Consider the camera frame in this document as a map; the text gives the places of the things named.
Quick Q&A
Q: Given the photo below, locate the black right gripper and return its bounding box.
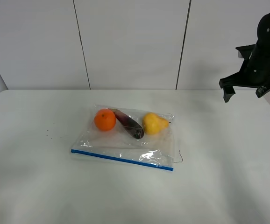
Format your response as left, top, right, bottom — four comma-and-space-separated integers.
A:
219, 43, 270, 103

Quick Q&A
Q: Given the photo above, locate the clear blue-zip plastic bag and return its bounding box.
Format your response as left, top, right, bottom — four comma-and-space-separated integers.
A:
71, 105, 183, 171

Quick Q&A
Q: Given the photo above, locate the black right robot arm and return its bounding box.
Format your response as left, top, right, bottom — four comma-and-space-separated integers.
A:
219, 13, 270, 103

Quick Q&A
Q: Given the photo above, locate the yellow pear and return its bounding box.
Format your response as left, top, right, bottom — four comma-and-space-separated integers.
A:
142, 112, 169, 135

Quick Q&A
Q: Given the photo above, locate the purple eggplant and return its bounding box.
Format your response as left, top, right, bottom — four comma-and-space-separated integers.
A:
109, 109, 144, 140

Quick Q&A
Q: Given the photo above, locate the orange fruit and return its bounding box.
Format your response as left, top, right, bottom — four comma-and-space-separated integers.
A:
93, 109, 116, 132

